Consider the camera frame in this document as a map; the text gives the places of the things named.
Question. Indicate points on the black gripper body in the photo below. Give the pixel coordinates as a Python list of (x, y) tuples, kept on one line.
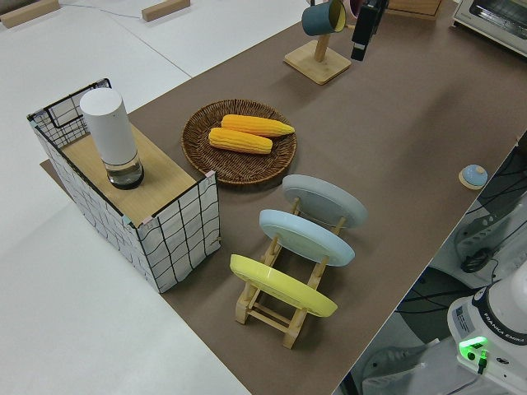
[(378, 6)]

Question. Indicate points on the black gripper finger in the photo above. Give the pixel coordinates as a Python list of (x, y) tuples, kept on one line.
[(364, 33)]

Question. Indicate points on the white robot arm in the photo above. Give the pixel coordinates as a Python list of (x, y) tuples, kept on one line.
[(494, 321)]

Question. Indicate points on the wooden drawer cabinet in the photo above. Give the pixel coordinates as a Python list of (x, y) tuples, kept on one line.
[(411, 7)]

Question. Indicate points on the pink mug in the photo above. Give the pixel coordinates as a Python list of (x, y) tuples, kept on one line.
[(355, 7)]

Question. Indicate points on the teal mug yellow inside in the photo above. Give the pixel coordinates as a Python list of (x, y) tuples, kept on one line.
[(319, 18)]

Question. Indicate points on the wooden mug tree stand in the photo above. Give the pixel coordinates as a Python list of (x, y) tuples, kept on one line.
[(319, 61)]

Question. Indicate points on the brown table mat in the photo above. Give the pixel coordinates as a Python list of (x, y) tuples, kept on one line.
[(391, 131)]

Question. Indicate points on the white toaster oven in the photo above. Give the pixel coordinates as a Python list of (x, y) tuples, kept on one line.
[(494, 22)]

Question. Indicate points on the yellow corn cob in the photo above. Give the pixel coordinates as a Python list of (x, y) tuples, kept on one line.
[(255, 124), (241, 140)]

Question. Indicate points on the grey plate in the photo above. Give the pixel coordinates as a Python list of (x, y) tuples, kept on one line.
[(325, 199)]

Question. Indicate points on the small blue dome bell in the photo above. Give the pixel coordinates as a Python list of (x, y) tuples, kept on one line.
[(473, 176)]

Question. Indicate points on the brown wicker basket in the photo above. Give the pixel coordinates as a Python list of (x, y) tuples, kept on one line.
[(239, 164)]

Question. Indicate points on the wooden block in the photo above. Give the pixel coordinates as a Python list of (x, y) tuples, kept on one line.
[(26, 13), (164, 10)]

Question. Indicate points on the light blue plate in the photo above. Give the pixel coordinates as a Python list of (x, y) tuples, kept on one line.
[(304, 236)]

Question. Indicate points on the white power strip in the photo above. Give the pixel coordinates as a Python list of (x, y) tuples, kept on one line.
[(479, 230)]

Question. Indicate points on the wooden board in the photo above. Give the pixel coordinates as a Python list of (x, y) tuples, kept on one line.
[(164, 173)]

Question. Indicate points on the yellow plate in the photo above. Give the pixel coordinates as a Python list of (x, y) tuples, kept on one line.
[(280, 284)]

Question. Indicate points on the white cylinder bottle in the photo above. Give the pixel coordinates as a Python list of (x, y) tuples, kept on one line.
[(111, 131)]

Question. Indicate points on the wooden dish rack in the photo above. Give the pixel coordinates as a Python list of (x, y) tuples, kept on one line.
[(267, 319)]

